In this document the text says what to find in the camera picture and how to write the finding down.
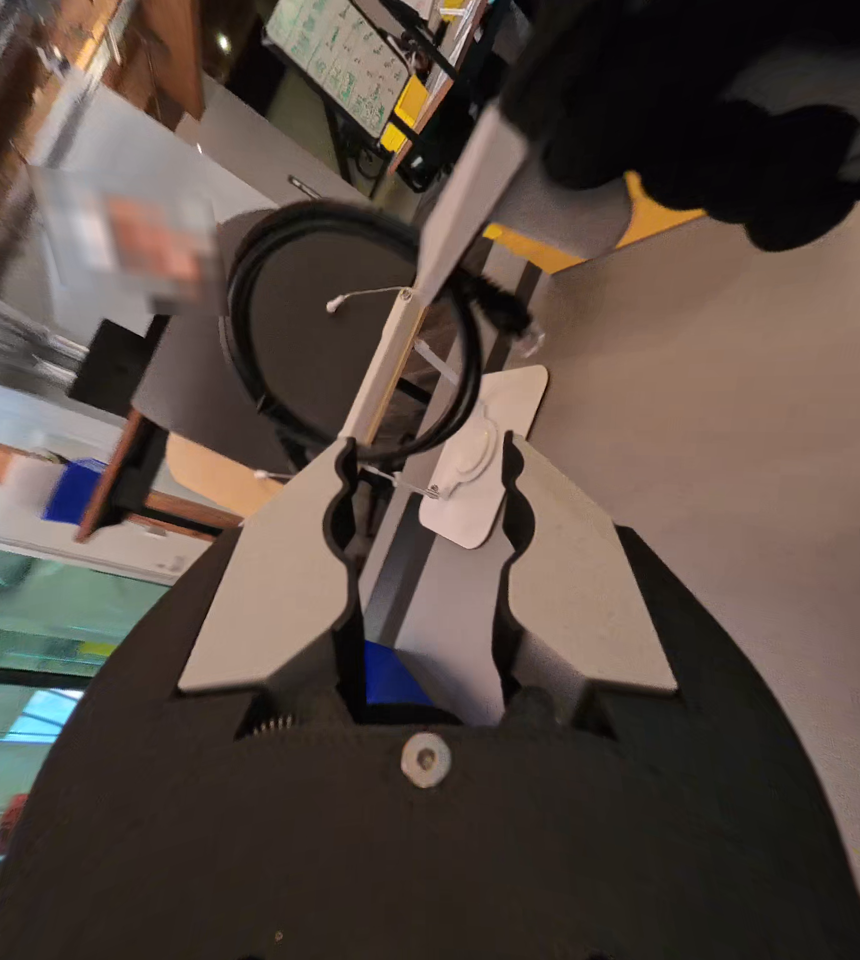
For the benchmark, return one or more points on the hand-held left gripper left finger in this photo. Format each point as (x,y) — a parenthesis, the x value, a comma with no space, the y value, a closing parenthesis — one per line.
(272,592)

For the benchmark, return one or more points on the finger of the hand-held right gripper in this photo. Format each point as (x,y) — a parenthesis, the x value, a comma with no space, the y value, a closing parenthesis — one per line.
(467,202)

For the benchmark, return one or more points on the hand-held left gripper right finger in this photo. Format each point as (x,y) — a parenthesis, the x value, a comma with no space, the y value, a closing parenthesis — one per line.
(580,600)

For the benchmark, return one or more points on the yellow plastic bin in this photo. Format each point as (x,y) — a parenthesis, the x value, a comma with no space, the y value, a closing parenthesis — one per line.
(669,214)

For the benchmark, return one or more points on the blue plastic bin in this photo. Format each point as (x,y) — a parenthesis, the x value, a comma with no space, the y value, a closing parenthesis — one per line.
(392,675)

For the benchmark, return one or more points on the person's right hand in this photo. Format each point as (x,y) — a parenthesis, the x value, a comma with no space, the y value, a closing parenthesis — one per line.
(662,90)

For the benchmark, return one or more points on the whiteboard with green writing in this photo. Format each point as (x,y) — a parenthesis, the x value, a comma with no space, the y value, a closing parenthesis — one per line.
(340,60)

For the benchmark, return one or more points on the small blue bin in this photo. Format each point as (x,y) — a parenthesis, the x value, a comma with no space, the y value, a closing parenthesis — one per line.
(74,491)

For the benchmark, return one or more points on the black box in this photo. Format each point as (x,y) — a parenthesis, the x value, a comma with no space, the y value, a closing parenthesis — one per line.
(111,360)

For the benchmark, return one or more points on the white panel bracket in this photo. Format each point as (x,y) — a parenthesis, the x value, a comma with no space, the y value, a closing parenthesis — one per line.
(385,360)

